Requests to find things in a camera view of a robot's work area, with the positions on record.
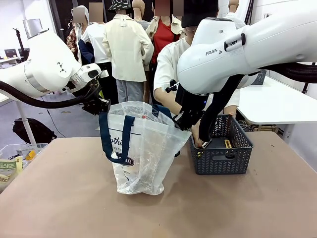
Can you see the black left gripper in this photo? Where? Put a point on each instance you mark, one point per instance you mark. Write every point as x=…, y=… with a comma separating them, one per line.
x=92, y=106

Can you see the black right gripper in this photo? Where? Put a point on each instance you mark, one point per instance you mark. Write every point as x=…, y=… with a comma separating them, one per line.
x=190, y=102

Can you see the silver black small item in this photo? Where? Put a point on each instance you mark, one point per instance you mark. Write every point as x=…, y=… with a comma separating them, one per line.
x=206, y=143

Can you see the dark grey plastic basket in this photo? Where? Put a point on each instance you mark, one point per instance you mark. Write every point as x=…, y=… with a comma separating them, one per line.
x=261, y=77
x=223, y=161

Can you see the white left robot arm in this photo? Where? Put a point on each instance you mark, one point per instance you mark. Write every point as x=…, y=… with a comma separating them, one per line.
x=44, y=69

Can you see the person's right forearm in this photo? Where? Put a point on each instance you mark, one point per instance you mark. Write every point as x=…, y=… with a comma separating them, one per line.
x=166, y=100

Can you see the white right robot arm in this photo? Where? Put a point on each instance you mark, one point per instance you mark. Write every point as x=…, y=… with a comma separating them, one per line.
x=247, y=44

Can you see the person's left forearm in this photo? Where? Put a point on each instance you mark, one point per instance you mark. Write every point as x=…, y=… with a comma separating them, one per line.
x=230, y=109

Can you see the person's right hand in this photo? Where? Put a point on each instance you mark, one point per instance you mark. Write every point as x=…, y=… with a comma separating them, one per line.
x=198, y=137

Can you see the person's left hand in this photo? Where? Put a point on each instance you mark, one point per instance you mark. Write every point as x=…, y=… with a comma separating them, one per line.
x=231, y=115

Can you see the yellow black boxed item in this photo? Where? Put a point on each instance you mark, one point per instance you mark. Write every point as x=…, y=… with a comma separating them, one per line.
x=227, y=144

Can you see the black round item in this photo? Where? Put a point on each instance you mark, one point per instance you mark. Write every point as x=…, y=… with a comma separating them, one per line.
x=229, y=155

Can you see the mannequin in cream jacket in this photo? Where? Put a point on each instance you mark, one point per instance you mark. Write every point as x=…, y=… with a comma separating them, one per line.
x=126, y=49

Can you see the mannequin in white t-shirt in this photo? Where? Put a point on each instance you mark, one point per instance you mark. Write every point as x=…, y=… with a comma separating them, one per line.
x=96, y=44

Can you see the person in white t-shirt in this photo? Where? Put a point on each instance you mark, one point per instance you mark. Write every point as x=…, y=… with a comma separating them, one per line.
x=171, y=57

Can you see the black backpack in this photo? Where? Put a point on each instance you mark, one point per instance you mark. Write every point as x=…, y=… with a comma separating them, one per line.
x=34, y=130

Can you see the mannequin in white hood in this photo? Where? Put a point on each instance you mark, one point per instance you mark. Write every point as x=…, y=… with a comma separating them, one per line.
x=78, y=27

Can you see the person in red top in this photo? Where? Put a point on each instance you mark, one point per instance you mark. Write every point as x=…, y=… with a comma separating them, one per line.
x=162, y=37

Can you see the small yellow item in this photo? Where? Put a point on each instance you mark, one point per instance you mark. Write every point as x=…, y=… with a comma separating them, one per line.
x=30, y=155

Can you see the large white table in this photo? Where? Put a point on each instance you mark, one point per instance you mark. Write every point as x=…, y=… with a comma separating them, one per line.
x=275, y=104

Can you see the white table with round leg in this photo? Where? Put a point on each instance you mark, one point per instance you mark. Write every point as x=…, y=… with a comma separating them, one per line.
x=15, y=104

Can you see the bare mannequin in grey shirt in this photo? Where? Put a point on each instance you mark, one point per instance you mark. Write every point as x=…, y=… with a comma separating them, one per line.
x=140, y=13

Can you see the clear plastic bin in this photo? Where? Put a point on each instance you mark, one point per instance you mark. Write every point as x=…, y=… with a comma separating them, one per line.
x=15, y=151

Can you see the black computer monitor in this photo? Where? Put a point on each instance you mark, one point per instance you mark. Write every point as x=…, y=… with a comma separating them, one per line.
x=10, y=53

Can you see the yellow green printed package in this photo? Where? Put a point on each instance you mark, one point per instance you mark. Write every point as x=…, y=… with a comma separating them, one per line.
x=10, y=168

